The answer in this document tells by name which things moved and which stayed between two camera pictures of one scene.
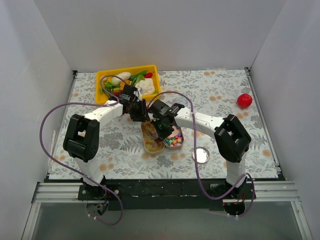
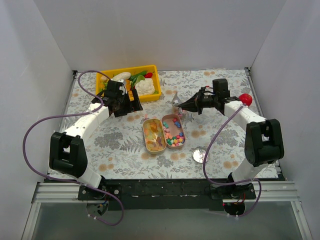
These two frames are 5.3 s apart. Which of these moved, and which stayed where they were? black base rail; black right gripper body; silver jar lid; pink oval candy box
Moved: black right gripper body
Stayed: black base rail; silver jar lid; pink oval candy box
